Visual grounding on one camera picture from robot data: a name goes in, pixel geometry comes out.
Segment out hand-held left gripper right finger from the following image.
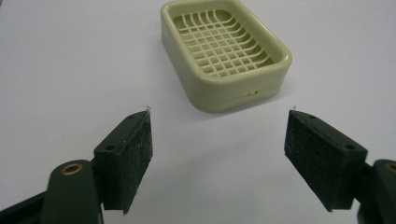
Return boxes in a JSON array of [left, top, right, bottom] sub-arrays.
[[283, 109, 369, 213]]

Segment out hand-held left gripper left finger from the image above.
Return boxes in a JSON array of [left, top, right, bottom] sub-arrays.
[[92, 110, 154, 216]]

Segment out pale green soap dish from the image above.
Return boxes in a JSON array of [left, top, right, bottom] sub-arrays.
[[160, 0, 293, 114]]

